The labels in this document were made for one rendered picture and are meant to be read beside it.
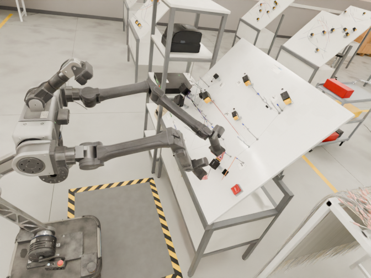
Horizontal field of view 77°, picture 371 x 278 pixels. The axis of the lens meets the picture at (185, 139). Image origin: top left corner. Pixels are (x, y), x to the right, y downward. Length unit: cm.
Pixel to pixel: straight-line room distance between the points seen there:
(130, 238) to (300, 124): 178
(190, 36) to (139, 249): 195
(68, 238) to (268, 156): 165
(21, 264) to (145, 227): 101
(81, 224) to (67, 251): 24
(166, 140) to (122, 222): 168
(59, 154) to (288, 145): 118
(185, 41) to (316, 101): 118
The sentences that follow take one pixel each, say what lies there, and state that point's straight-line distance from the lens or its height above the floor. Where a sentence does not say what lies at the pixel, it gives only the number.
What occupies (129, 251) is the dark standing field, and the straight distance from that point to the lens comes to 240.
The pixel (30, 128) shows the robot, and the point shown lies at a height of 153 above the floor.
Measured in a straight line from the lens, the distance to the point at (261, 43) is 729.
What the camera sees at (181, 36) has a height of 160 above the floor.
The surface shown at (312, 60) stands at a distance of 552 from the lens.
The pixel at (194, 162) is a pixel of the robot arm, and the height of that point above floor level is 120.
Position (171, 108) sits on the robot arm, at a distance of 144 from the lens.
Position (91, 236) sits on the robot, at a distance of 222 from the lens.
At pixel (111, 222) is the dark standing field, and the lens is 255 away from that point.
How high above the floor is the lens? 218
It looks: 38 degrees down
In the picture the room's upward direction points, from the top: 12 degrees clockwise
